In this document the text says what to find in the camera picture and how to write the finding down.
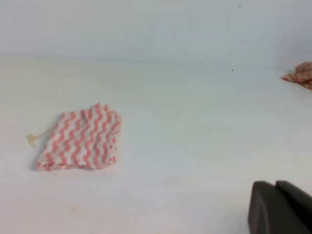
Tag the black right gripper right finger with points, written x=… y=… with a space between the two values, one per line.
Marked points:
x=299 y=200

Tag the crumpled pink patterned cloth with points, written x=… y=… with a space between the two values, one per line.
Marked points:
x=301 y=76

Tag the beige coffee stain puddle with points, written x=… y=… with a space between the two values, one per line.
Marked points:
x=32 y=139

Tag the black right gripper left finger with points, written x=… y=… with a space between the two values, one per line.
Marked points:
x=270 y=213

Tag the pink white striped rag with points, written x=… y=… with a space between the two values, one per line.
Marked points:
x=86 y=139

